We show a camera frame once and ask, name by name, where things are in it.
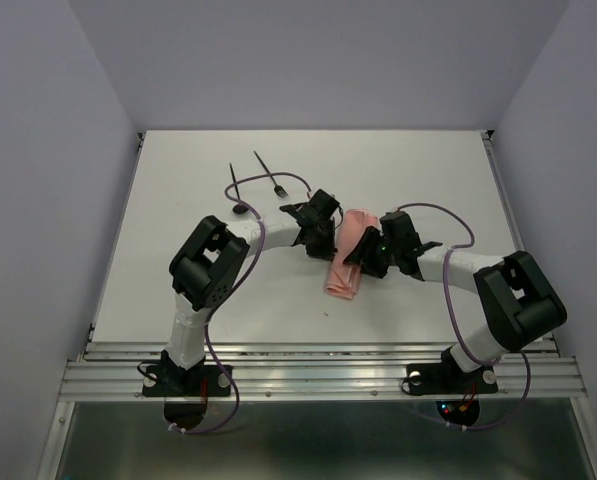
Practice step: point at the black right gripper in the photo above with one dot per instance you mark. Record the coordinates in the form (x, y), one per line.
(368, 265)

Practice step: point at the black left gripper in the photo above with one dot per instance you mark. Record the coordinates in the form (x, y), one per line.
(325, 252)

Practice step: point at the pink satin napkin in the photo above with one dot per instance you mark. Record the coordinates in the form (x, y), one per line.
(343, 280)

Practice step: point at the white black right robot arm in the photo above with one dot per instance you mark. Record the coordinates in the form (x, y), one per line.
(518, 301)

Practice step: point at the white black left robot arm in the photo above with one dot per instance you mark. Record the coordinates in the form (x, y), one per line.
(207, 268)

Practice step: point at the black fork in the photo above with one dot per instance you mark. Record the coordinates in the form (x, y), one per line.
(278, 189)

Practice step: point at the black spoon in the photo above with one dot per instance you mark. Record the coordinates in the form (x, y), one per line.
(238, 208)

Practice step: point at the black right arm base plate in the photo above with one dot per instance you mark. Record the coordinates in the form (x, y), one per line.
(424, 379)

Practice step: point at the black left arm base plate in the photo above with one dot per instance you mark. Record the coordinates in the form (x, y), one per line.
(160, 381)

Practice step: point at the aluminium frame rail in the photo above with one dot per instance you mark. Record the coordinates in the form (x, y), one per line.
(313, 371)

